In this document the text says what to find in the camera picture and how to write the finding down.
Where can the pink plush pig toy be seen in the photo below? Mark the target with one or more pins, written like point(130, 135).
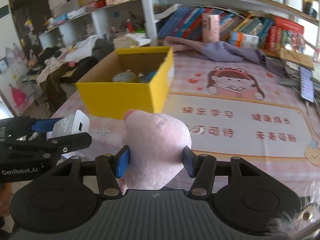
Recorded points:
point(155, 142)

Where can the yellow cardboard box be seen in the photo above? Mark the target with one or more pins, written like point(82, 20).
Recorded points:
point(120, 97)

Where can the pink cylinder box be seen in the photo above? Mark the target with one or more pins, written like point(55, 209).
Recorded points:
point(211, 27)

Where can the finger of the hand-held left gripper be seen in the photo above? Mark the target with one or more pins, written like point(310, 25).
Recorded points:
point(72, 142)
point(45, 125)

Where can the brown cardboard piece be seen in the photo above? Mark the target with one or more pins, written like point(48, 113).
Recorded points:
point(296, 57)

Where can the black smartphone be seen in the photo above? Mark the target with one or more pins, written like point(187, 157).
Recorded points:
point(307, 85)

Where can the red boxed book set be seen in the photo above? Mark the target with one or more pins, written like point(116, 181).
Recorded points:
point(285, 33)

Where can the small blue object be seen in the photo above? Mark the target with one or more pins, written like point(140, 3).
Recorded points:
point(152, 75)

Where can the row of slanted books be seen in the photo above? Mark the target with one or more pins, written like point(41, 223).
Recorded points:
point(185, 20)

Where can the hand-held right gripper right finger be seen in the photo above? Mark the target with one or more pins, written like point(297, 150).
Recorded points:
point(189, 162)

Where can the dark label spray bottle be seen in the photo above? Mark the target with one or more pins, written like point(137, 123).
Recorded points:
point(143, 78)

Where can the pink purple blanket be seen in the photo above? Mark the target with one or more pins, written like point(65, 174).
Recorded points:
point(220, 51)

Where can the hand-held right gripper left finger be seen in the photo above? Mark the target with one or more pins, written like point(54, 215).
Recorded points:
point(123, 162)

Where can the green plastic item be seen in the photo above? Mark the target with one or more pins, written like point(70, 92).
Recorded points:
point(138, 31)

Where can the pile of clothes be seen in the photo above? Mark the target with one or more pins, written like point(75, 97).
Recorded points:
point(82, 47)

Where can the pink checked tablecloth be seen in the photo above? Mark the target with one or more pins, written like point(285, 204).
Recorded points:
point(237, 135)

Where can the grey fluffy sleeve cuff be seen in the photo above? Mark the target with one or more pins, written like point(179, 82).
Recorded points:
point(300, 220)

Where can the stack of papers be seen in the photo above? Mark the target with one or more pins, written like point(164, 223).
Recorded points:
point(291, 73)

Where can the white orange carton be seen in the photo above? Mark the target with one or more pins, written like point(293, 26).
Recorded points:
point(243, 38)

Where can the white bookshelf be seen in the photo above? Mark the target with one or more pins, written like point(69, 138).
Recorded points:
point(150, 10)

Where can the white charger adapter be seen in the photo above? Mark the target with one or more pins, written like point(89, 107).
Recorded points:
point(75, 125)

